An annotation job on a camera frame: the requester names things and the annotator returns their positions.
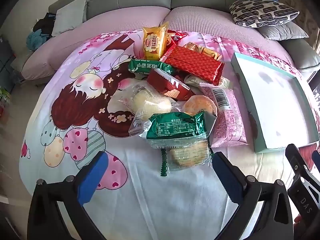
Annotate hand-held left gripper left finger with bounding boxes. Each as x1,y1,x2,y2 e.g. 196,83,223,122
27,151,109,240

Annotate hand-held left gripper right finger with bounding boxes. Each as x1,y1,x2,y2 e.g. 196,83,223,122
212,151,294,240

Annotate clear round cracker packet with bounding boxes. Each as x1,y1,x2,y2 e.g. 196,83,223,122
147,140,213,178

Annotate pink barcode snack packet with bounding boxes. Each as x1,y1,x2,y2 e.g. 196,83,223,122
200,86,250,147

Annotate teal shallow box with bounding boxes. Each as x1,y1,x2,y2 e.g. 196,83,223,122
230,52,320,153

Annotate green label biscuit packet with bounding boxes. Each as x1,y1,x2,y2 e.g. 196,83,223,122
139,112,217,148

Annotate orange round cake packet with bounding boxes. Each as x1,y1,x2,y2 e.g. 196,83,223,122
181,95,218,117

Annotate clear pale bun packet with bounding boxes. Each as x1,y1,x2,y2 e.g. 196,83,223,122
117,82,180,137

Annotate cream white snack packet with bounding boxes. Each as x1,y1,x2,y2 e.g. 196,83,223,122
184,74,233,89

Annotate red wafer packet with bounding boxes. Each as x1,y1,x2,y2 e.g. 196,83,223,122
147,69,191,101

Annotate red patterned snack packet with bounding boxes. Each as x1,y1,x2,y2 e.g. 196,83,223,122
160,39,225,86

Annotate beige roll cake packet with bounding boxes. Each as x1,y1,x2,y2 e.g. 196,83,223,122
184,42,222,61

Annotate yellow snack packet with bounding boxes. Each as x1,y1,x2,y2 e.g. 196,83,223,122
142,20,169,61

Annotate red and white snack bag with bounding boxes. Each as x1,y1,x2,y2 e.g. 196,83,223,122
167,29,187,46

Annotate person's right hand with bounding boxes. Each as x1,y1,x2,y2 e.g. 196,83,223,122
293,215,303,232

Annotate printed blanket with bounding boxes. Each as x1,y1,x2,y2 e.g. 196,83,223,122
20,29,320,240

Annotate grey pillow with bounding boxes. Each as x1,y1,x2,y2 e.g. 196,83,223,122
257,21,309,41

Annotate light blue cloth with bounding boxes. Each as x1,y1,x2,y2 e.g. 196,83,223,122
26,29,49,50

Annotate black and white patterned pillow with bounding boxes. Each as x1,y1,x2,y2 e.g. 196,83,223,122
229,0,300,28

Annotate pink sofa cover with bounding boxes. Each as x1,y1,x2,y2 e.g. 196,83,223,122
21,6,308,80

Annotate dark clothes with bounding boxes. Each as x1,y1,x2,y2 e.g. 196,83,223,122
33,12,57,34

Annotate pale grey cushion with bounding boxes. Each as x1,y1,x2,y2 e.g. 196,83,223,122
51,0,88,37

